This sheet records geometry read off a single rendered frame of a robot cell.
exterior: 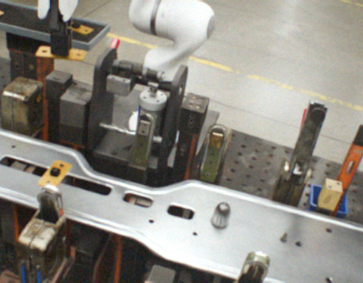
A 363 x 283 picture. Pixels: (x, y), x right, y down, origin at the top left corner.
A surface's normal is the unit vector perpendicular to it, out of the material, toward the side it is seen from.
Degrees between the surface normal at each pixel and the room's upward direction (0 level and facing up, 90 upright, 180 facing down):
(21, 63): 90
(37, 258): 90
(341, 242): 0
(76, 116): 90
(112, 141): 0
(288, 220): 0
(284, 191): 90
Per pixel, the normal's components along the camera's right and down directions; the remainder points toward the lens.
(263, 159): 0.15, -0.81
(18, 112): -0.24, 0.53
